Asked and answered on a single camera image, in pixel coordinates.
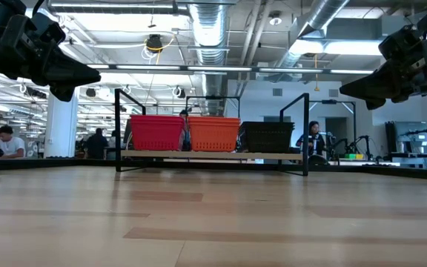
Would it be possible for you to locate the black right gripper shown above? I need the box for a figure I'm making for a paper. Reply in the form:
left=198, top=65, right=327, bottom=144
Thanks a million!
left=339, top=24, right=427, bottom=111

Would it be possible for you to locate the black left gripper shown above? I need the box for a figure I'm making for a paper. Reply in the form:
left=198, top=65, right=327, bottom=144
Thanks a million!
left=0, top=13, right=102, bottom=103

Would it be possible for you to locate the orange plastic slotted basket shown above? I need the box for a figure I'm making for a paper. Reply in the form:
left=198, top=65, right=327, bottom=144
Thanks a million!
left=188, top=120, right=241, bottom=152
left=188, top=116, right=242, bottom=122

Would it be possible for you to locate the white building column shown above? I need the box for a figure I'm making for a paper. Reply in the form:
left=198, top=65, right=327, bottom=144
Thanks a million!
left=44, top=88, right=80, bottom=159

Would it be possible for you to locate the yellow hanging pendant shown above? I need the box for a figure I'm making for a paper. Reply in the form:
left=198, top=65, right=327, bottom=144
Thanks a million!
left=312, top=53, right=321, bottom=93

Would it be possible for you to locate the background robot arms green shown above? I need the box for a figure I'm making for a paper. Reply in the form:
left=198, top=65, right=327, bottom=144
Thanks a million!
left=326, top=131, right=376, bottom=161

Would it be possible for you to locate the person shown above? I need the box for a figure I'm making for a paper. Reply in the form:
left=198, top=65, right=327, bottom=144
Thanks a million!
left=295, top=120, right=326, bottom=157
left=85, top=128, right=110, bottom=160
left=179, top=109, right=192, bottom=151
left=0, top=125, right=26, bottom=159

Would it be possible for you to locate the silver horizontal ceiling pipe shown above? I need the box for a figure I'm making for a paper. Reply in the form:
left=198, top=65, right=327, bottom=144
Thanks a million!
left=46, top=0, right=191, bottom=16

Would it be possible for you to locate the long horizontal crossbar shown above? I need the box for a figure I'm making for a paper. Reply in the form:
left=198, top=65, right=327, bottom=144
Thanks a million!
left=87, top=62, right=376, bottom=77

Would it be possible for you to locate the black background rig frame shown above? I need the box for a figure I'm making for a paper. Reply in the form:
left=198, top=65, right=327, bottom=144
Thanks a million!
left=185, top=95, right=242, bottom=119
left=308, top=99, right=358, bottom=149

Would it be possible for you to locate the black aluminium rig frame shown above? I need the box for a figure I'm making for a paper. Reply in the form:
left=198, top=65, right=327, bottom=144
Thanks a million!
left=0, top=157, right=427, bottom=182

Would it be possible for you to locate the silver spiral ceiling duct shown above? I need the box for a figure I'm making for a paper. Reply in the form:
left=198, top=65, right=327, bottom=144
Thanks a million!
left=188, top=0, right=234, bottom=119
left=265, top=0, right=351, bottom=82

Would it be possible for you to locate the black ceiling cable reel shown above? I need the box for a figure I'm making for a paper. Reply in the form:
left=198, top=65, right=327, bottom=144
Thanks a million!
left=145, top=33, right=176, bottom=53

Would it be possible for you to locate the black frame wooden shelf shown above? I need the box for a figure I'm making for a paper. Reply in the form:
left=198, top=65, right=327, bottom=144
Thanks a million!
left=114, top=88, right=310, bottom=177

